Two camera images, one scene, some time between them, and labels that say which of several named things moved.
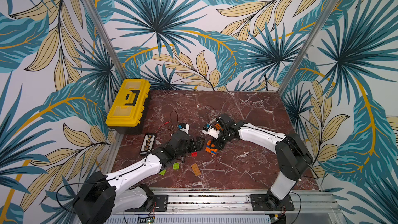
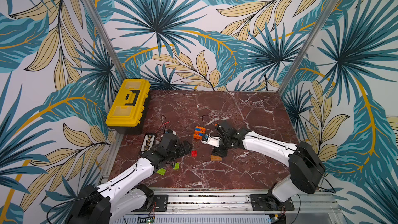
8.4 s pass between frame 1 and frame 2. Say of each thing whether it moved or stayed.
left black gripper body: moved
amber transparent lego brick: moved
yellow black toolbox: stayed
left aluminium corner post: stayed
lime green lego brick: stayed
